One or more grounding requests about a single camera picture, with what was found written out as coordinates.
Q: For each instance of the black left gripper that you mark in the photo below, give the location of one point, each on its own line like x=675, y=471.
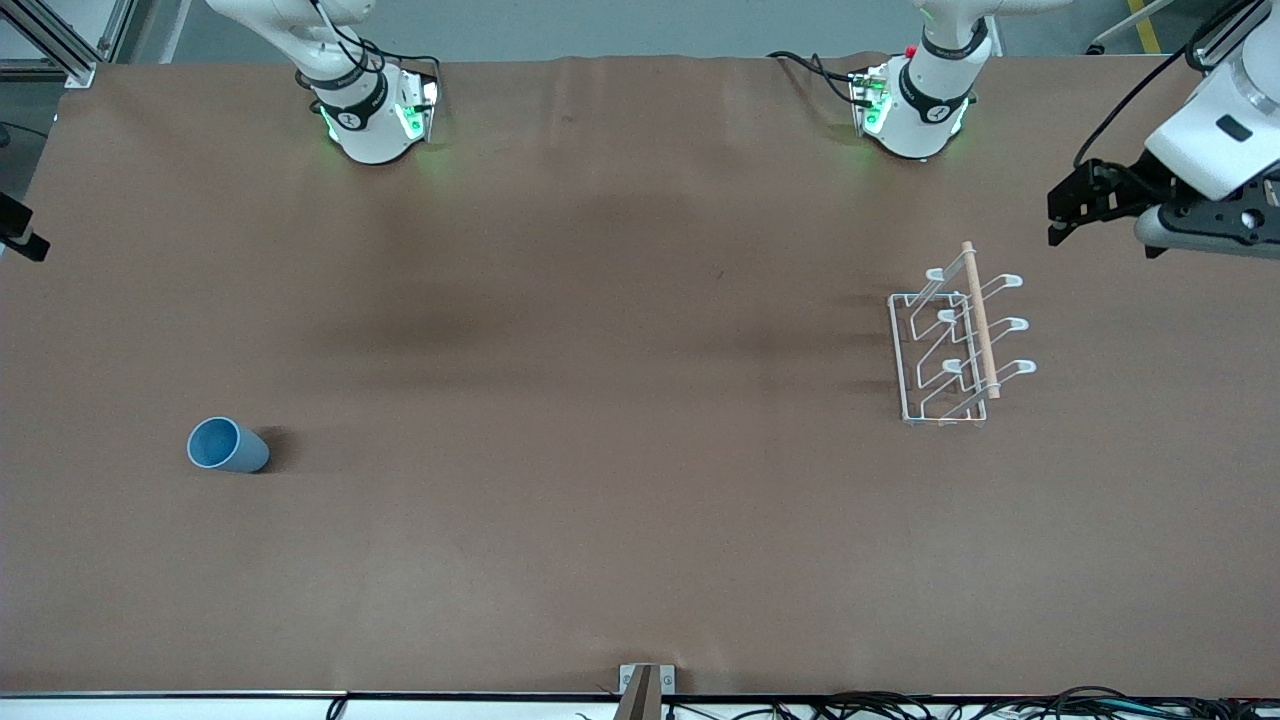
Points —
x=1128, y=185

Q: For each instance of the blue plastic cup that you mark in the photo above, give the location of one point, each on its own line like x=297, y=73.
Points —
x=240, y=450

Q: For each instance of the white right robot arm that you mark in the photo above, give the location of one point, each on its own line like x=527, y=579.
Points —
x=365, y=120

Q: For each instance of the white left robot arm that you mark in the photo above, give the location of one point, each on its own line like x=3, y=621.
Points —
x=915, y=110

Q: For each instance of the brown table cover sheet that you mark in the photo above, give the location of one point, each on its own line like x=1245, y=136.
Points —
x=600, y=400

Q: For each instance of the aluminium frame profile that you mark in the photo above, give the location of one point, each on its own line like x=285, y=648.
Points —
x=60, y=45
x=1225, y=35

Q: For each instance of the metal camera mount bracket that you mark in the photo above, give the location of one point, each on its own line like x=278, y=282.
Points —
x=668, y=680

